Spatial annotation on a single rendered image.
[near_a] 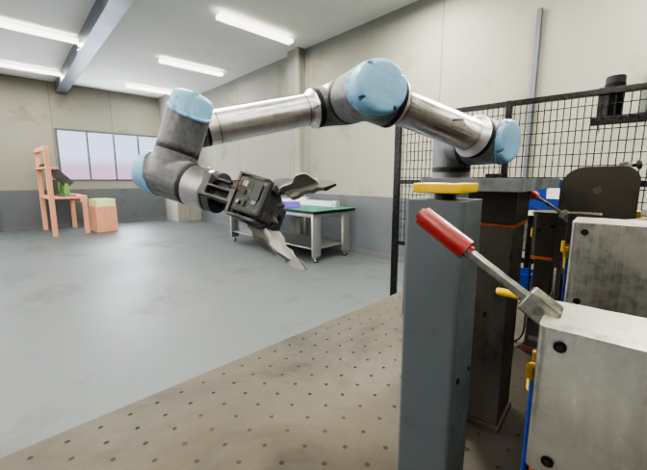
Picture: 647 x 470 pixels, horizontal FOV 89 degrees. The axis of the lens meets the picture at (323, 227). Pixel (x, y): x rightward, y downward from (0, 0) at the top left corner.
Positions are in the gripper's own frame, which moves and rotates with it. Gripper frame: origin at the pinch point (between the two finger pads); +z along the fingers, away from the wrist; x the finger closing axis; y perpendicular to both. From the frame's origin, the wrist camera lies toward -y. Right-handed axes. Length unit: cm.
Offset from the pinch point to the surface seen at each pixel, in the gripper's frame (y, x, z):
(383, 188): -402, 149, -39
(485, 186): 6.5, 10.8, 21.2
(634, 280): 6.2, 3.8, 39.9
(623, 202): -22, 27, 52
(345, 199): -448, 130, -97
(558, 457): 21.9, -15.0, 28.2
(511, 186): 8.0, 11.0, 23.9
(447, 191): 14.3, 5.8, 16.0
